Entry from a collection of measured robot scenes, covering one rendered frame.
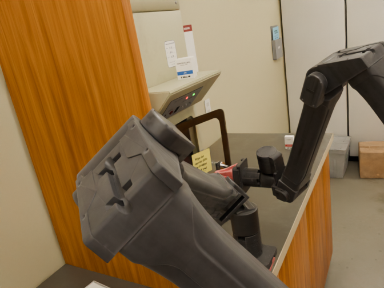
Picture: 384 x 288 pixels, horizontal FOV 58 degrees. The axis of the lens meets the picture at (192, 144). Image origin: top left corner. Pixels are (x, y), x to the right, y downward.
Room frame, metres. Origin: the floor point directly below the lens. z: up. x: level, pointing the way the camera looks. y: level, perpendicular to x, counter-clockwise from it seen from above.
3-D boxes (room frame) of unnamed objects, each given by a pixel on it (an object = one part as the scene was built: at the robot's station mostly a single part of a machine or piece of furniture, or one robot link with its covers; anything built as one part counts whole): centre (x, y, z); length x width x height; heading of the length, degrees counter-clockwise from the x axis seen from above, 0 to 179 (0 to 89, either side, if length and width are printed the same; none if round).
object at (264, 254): (0.61, -0.08, 1.20); 0.10 x 0.07 x 0.07; 58
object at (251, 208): (0.62, -0.08, 1.27); 0.07 x 0.06 x 0.07; 9
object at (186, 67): (1.05, -0.02, 1.54); 0.05 x 0.05 x 0.06; 75
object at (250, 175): (0.95, -0.16, 1.20); 0.07 x 0.07 x 0.10; 59
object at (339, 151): (3.39, -1.31, 0.17); 0.60 x 0.42 x 0.33; 56
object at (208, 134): (1.01, 0.00, 1.19); 0.30 x 0.01 x 0.40; 128
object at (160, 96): (1.02, 0.00, 1.46); 0.32 x 0.12 x 0.10; 148
